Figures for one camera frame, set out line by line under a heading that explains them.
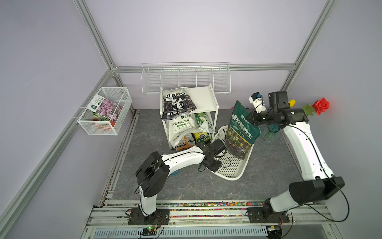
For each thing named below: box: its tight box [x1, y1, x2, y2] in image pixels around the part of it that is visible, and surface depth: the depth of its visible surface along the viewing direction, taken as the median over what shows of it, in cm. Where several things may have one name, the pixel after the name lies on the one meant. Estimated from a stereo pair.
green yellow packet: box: [191, 131, 212, 145], surface depth 104 cm
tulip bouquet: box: [288, 99, 316, 117], surface depth 79 cm
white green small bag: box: [194, 112, 215, 133], surface depth 83 cm
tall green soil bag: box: [224, 100, 262, 159], surface depth 84 cm
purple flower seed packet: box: [87, 94, 123, 122], surface depth 75 cm
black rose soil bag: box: [161, 86, 198, 121], surface depth 74 cm
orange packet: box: [175, 133, 196, 152], surface depth 97 cm
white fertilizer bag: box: [168, 113, 200, 149], surface depth 86 cm
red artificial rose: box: [312, 97, 330, 117], surface depth 73 cm
